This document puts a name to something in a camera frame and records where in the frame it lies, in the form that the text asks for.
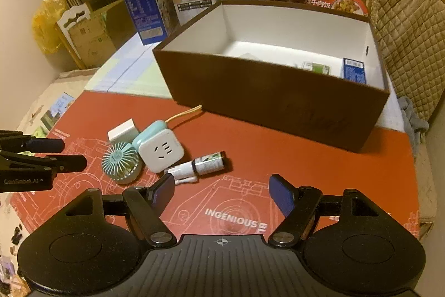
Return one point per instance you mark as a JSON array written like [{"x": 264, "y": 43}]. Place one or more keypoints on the brown storage box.
[{"x": 260, "y": 98}]

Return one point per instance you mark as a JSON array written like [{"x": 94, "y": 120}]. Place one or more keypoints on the printed blanket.
[{"x": 38, "y": 109}]

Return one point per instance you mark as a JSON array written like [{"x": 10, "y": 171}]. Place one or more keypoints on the teal handheld fan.
[{"x": 120, "y": 161}]

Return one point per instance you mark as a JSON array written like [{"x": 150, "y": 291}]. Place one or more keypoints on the red printed desk mat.
[{"x": 313, "y": 157}]

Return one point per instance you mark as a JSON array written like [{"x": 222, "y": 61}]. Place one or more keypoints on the yellow plastic bag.
[{"x": 47, "y": 25}]

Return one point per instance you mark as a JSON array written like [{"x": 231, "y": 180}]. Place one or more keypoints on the grey cloth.
[{"x": 413, "y": 123}]

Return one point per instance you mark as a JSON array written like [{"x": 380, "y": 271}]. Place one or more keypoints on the small green box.
[{"x": 314, "y": 68}]

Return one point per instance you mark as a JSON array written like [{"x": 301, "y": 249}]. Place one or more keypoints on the small green-label bottle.
[{"x": 210, "y": 162}]

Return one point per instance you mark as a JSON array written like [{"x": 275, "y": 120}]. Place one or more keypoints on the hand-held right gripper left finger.
[{"x": 163, "y": 190}]

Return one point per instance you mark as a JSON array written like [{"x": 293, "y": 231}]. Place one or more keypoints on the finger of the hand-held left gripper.
[
  {"x": 66, "y": 163},
  {"x": 45, "y": 144}
]

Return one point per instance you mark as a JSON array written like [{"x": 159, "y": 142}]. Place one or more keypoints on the beige quilted chair cover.
[{"x": 406, "y": 39}]

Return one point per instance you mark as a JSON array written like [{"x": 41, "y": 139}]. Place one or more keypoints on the white adapter block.
[{"x": 121, "y": 131}]

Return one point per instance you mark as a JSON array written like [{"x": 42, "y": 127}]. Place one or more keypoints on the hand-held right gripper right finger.
[{"x": 281, "y": 193}]

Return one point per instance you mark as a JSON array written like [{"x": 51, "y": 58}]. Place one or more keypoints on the teal white socket cube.
[{"x": 160, "y": 151}]

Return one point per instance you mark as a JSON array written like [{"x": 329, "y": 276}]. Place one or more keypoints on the cardboard box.
[{"x": 94, "y": 39}]

